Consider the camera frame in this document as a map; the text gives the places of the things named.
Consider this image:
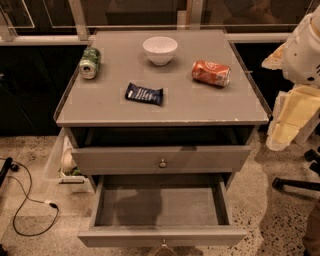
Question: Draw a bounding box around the grey drawer cabinet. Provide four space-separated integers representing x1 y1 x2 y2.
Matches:
53 29 273 191

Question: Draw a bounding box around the black cable on floor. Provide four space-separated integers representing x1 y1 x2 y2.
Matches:
0 157 60 238

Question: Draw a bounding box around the grey drawer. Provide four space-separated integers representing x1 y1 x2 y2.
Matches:
78 174 246 247
68 126 253 175

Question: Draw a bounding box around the metal window frame rail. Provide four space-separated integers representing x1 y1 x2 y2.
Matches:
0 0 320 47

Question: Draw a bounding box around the blue snack packet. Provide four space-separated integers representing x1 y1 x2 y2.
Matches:
125 83 163 106

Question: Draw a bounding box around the black chair base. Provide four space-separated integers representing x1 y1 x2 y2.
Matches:
271 148 320 193

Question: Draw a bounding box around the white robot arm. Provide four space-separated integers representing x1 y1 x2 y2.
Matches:
262 6 320 151

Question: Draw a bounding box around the clear plastic storage bin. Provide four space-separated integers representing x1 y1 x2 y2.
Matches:
44 129 93 193

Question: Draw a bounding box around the green soda can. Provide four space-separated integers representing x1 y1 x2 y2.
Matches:
79 47 101 79

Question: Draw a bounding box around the white ceramic bowl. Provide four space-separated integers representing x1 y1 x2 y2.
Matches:
143 36 178 66

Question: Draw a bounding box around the orange soda can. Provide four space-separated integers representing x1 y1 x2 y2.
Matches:
191 60 231 87

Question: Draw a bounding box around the grey top drawer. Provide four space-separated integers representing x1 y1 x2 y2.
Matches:
68 126 253 175

